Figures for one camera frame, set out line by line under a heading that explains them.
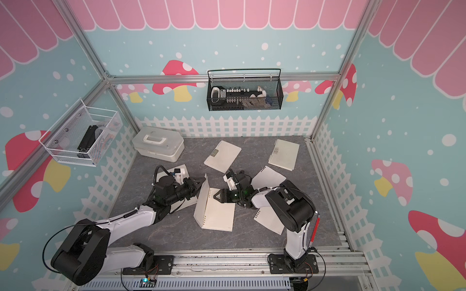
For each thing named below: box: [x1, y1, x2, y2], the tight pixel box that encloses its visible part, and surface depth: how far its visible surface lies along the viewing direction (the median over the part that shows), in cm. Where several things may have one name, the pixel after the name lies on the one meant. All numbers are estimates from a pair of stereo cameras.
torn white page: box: [250, 165, 288, 191], surface depth 102 cm
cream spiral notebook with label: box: [268, 138, 300, 171], surface depth 115 cm
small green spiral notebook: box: [192, 173, 237, 232], surface depth 88 cm
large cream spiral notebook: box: [203, 140, 243, 174], surface depth 113 cm
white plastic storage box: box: [132, 126, 186, 163], surface depth 106 cm
